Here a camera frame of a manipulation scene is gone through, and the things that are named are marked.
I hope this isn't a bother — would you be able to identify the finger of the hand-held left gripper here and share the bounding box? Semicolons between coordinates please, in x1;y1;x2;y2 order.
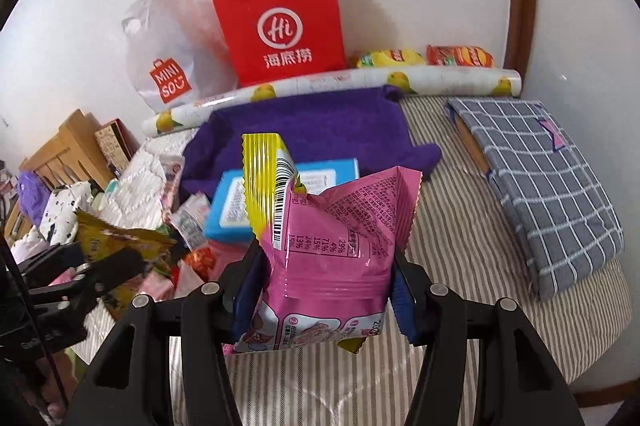
15;242;86;279
27;247;147;312

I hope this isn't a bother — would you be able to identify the wooden headboard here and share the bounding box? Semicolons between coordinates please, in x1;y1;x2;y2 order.
19;109;116;192

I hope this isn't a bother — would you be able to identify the blue box with white label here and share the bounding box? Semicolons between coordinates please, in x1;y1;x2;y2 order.
204;157;361;243

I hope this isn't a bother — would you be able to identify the purple garment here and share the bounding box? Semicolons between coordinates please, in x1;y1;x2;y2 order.
16;171;51;227

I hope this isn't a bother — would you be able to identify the red paper bag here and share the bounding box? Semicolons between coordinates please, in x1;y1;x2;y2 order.
209;0;348;88

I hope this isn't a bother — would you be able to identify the lemon print paper roll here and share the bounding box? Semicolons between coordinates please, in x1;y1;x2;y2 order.
141;65;522;138

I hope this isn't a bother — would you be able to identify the red chips bag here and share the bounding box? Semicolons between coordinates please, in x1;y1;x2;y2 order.
426;45;496;68

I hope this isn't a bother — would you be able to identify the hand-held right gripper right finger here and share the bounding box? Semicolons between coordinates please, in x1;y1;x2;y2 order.
391;252;586;426

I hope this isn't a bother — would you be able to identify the white spotted cloth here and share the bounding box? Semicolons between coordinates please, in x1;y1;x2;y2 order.
40;181;93;242

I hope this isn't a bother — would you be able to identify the grey checked pillow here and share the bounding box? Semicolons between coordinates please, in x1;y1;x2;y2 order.
446;98;626;302

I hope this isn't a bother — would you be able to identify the pink yellow-edged snack packet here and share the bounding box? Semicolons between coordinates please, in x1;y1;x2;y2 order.
232;133;423;354

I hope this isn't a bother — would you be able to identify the yellow green snack packet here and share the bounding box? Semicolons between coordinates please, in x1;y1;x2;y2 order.
75;210;178;322

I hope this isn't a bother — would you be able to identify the yellow chips bag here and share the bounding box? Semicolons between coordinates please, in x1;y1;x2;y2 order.
356;48;427;69

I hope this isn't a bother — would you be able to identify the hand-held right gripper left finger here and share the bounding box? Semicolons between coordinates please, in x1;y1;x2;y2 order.
65;246;266;426

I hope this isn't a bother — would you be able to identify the white plastic bag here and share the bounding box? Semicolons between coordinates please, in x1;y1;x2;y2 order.
121;0;241;114

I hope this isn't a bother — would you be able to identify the purple cloth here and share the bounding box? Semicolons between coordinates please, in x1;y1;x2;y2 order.
179;85;443;207

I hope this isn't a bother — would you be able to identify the patterned gift box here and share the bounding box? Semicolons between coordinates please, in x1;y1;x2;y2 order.
95;119;141;174

